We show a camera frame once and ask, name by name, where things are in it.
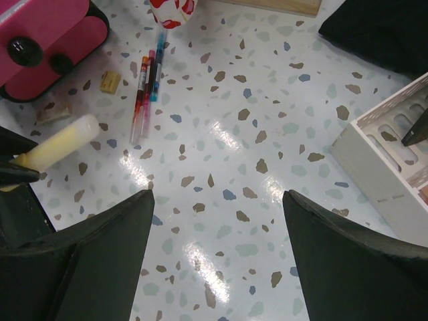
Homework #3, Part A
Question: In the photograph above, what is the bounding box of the red white patterned garment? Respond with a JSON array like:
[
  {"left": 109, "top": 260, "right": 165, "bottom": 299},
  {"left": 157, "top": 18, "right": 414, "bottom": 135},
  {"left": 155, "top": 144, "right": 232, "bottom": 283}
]
[{"left": 148, "top": 0, "right": 199, "bottom": 29}]

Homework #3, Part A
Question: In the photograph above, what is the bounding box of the blue pen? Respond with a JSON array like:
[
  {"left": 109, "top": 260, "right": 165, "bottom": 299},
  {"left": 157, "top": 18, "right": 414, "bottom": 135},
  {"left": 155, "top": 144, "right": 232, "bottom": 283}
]
[{"left": 150, "top": 26, "right": 167, "bottom": 102}]

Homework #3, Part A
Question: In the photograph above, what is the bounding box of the red pen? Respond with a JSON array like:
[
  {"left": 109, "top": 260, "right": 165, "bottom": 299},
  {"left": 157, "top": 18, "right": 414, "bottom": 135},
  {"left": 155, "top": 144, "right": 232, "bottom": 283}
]
[{"left": 130, "top": 56, "right": 148, "bottom": 145}]

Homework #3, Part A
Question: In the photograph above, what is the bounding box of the yellow highlighter marker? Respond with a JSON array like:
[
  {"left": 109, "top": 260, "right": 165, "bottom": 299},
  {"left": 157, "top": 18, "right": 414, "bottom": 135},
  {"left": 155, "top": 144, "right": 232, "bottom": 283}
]
[{"left": 11, "top": 114, "right": 100, "bottom": 173}]

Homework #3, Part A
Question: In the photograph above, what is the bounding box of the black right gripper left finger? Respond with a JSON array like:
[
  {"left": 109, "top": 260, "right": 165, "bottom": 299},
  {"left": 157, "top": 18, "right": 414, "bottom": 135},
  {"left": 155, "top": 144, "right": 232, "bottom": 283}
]
[{"left": 1, "top": 190, "right": 154, "bottom": 320}]

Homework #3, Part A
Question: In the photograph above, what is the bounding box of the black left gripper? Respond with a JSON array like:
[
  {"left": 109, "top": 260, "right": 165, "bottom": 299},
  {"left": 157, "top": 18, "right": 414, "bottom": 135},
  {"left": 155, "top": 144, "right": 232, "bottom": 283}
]
[{"left": 0, "top": 126, "right": 56, "bottom": 249}]

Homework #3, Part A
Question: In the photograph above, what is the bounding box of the black folded garment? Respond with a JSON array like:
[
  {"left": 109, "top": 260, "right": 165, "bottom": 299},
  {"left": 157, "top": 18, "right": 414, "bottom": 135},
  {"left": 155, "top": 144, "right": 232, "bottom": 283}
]
[{"left": 319, "top": 0, "right": 427, "bottom": 78}]

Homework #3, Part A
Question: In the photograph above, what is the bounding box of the pink pen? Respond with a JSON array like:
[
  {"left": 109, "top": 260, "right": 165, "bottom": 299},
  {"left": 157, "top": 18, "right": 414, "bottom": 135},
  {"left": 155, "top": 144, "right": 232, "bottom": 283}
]
[{"left": 140, "top": 49, "right": 156, "bottom": 138}]

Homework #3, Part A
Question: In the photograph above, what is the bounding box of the cream file organizer rack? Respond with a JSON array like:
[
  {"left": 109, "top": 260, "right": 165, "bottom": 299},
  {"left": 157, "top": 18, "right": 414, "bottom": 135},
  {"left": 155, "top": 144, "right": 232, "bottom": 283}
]
[{"left": 331, "top": 75, "right": 427, "bottom": 246}]

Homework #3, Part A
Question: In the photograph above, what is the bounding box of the beige eraser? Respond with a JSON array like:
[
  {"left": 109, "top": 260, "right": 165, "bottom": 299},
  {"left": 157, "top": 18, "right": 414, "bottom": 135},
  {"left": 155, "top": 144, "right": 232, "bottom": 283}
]
[{"left": 36, "top": 102, "right": 72, "bottom": 126}]

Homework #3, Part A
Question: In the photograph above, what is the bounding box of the black drawer organizer box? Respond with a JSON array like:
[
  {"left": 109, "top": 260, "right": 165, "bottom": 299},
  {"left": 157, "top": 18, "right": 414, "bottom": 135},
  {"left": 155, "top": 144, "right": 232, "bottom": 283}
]
[{"left": 1, "top": 1, "right": 110, "bottom": 103}]

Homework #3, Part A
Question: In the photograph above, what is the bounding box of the pink drawer tray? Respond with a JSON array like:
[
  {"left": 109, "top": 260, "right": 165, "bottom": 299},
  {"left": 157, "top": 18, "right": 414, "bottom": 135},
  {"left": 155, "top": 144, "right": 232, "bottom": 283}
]
[{"left": 1, "top": 0, "right": 90, "bottom": 86}]

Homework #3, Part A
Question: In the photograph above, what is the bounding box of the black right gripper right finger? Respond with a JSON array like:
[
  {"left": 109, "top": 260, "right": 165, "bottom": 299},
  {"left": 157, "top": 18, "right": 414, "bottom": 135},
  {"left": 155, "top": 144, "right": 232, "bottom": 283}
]
[{"left": 282, "top": 190, "right": 427, "bottom": 320}]

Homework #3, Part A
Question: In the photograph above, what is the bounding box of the wooden clothes rack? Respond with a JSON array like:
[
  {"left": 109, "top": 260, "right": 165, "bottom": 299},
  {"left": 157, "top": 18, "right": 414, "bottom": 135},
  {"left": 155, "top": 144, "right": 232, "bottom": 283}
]
[{"left": 223, "top": 0, "right": 322, "bottom": 17}]

